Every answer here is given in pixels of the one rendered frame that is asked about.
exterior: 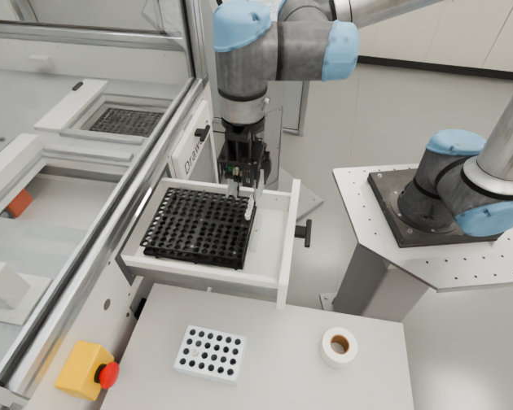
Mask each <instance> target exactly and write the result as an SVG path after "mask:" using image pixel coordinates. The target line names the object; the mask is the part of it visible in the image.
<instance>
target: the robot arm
mask: <svg viewBox="0 0 513 410"><path fill-rule="evenodd" d="M442 1H444V0H282V1H281V3H280V5H279V7H278V13H277V22H276V21H272V19H271V18H270V9H269V8H268V7H267V6H266V5H265V4H263V3H261V2H257V1H255V2H251V1H249V0H234V1H229V2H225V3H222V4H221V5H220V6H219V7H218V8H217V9H216V10H215V11H214V13H213V49H214V52H215V62H216V72H217V98H218V108H219V114H220V116H221V124H222V126H223V127H224V128H225V129H226V131H225V142H224V145H223V147H222V149H221V152H220V155H219V156H218V159H217V172H218V180H219V184H221V180H222V178H223V176H225V179H226V183H227V185H228V186H227V189H226V198H228V197H229V195H230V192H231V193H232V194H233V195H234V197H235V198H238V197H239V183H242V182H243V186H244V187H250V188H252V187H253V189H254V192H253V199H254V201H255V202H257V201H258V199H259V198H260V196H261V195H262V192H263V190H264V188H265V184H266V181H267V179H268V177H269V175H270V172H271V168H272V161H271V158H270V152H269V151H266V147H267V144H266V143H265V142H263V138H259V137H257V133H260V132H262V131H264V130H265V113H266V103H268V104H269V103H270V97H266V94H267V86H268V81H322V82H326V81H337V80H344V79H347V78H348V77H349V76H350V75H351V74H352V72H353V70H354V68H355V66H356V62H357V56H358V50H359V35H358V29H360V28H364V27H366V26H369V25H372V24H376V23H379V22H381V21H384V20H388V19H391V18H393V17H396V16H399V15H403V14H405V13H408V12H411V11H415V10H418V9H420V8H423V7H427V6H430V5H432V4H435V3H438V2H442ZM220 165H221V174H220ZM223 170H224V171H225V174H224V173H223ZM253 182H254V183H253ZM397 205H398V207H399V208H400V210H401V212H402V213H403V214H404V215H405V216H406V217H407V218H409V219H410V220H412V221H413V222H415V223H418V224H420V225H424V226H428V227H444V226H446V225H450V224H451V223H453V222H455V223H456V224H458V226H459V228H460V229H461V230H462V231H463V232H464V233H466V234H468V235H471V236H475V237H484V236H490V235H494V234H498V233H502V232H505V231H507V230H509V229H512V228H513V95H512V97H511V100H510V102H509V103H508V104H507V106H506V108H505V110H504V112H503V113H502V115H501V117H500V119H499V120H498V122H497V124H496V125H495V127H494V129H493V132H492V133H491V134H490V136H489V138H488V140H487V141H486V140H485V139H484V138H483V137H481V136H480V135H478V134H476V133H472V132H469V131H465V130H461V129H445V130H441V131H438V132H436V133H434V134H433V135H432V136H431V138H430V140H429V143H428V144H427V145H426V149H425V151H424V153H423V157H422V159H421V161H420V163H419V166H418V168H417V171H416V173H415V175H414V178H413V179H412V180H411V181H410V182H409V183H408V184H407V185H406V186H405V187H404V188H403V189H402V190H401V193H400V194H399V196H398V199H397Z"/></svg>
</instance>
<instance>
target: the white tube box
mask: <svg viewBox="0 0 513 410"><path fill-rule="evenodd" d="M246 344H247V341H246V337H244V336H240V335H236V334H229V333H225V332H221V331H217V330H213V329H205V328H202V327H198V326H193V325H188V326H187V329H186V332H185V335H184V338H183V340H182V344H181V346H180V349H179V352H178V356H177V358H176V360H175V363H174V366H173V367H174V369H175V370H176V372H177V373H182V374H186V375H189V376H192V377H199V378H203V379H206V380H210V381H214V382H220V383H224V384H227V385H231V386H237V385H238V380H239V374H240V370H241V366H242V363H243V356H244V352H245V348H246ZM194 348H196V349H197V350H198V352H199V354H198V355H197V356H196V357H194V356H193V355H192V354H191V351H192V349H194Z"/></svg>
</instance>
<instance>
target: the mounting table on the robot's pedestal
mask: <svg viewBox="0 0 513 410"><path fill-rule="evenodd" d="M418 166H419V164H398V165H384V166H371V167H358V168H335V169H333V171H332V174H333V177H334V179H335V183H336V185H337V188H338V190H339V192H340V197H341V198H342V201H343V204H344V207H345V210H346V212H347V214H348V217H349V220H350V223H351V225H352V228H353V232H354V234H355V236H356V239H357V243H358V245H359V246H361V247H362V248H364V249H366V250H368V251H369V252H371V253H372V254H374V255H377V256H378V257H379V258H381V259H382V260H385V261H387V262H388V263H391V265H393V266H395V267H397V268H399V269H400V270H401V271H403V272H405V273H407V274H409V275H411V276H412V277H414V278H415V279H417V280H419V281H421V282H422V283H424V284H425V285H427V286H430V287H431V288H433V289H434V290H437V293H445V292H455V291H465V290H483V289H492V288H502V287H511V286H513V228H512V229H509V230H507V231H505V233H504V234H503V235H502V236H501V237H500V238H498V240H497V241H492V242H488V243H489V245H490V246H491V247H492V249H493V250H494V252H495V253H487V254H476V255H456V256H446V257H436V258H426V259H415V260H395V261H391V258H390V256H389V254H388V251H387V249H386V246H385V245H384V242H383V239H382V238H381V236H380V233H379V230H378V228H377V226H376V224H375V221H374V219H373V217H372V215H371V212H370V209H369V207H368V206H367V203H366V200H365V198H364V196H363V194H362V191H361V189H360V187H359V186H360V185H369V182H368V180H367V178H368V175H369V172H382V171H392V170H402V169H411V168H418Z"/></svg>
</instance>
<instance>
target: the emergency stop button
mask: <svg viewBox="0 0 513 410"><path fill-rule="evenodd" d="M119 371H120V368H119V365H118V363H116V362H110V363H109V364H108V365H107V366H106V367H104V368H103V369H102V370H101V372H100V374H99V380H100V386H101V387H102V388H103V389H109V388H110V387H112V386H113V385H114V384H115V382H116V380H117V378H118V375H119Z"/></svg>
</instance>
